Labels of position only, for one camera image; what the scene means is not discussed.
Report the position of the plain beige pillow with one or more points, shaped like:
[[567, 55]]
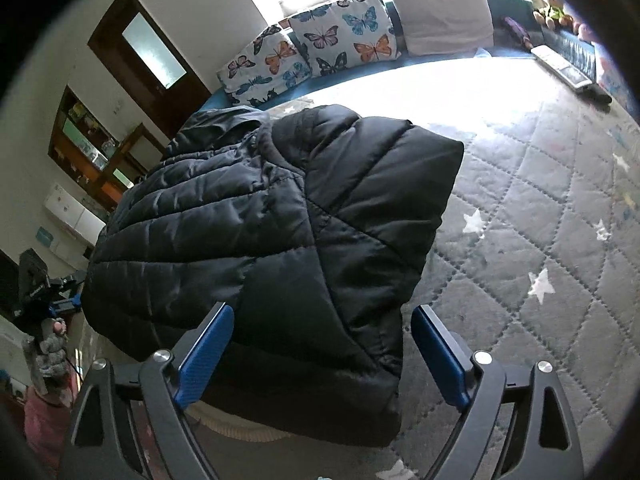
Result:
[[442, 20]]

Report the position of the pink plush toy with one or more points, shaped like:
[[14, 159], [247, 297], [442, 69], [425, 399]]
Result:
[[584, 30]]

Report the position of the butterfly print pillow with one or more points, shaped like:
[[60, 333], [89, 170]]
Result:
[[265, 67], [345, 32]]

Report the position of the white flat device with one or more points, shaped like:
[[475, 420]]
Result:
[[562, 67]]

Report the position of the person's left forearm grey sleeve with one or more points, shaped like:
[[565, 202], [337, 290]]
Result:
[[50, 360]]

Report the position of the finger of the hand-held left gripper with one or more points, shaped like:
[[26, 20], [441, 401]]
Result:
[[67, 305]]

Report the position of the black puffer jacket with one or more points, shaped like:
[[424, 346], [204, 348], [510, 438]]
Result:
[[275, 240]]

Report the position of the green plush toy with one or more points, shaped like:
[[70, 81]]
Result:
[[554, 10]]

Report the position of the white appliance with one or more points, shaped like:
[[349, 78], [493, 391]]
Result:
[[75, 217]]

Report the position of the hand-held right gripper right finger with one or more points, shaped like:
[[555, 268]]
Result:
[[442, 355]]

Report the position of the person's left hand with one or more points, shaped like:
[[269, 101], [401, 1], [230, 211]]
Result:
[[60, 327]]

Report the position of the wooden shelf cabinet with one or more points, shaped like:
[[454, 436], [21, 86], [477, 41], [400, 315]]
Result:
[[95, 150]]

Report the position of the purple umbrella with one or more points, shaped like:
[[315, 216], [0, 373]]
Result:
[[517, 32]]

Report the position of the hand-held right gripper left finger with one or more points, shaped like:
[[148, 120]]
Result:
[[205, 355]]

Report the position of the dark wooden door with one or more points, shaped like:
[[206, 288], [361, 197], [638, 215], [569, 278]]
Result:
[[150, 55]]

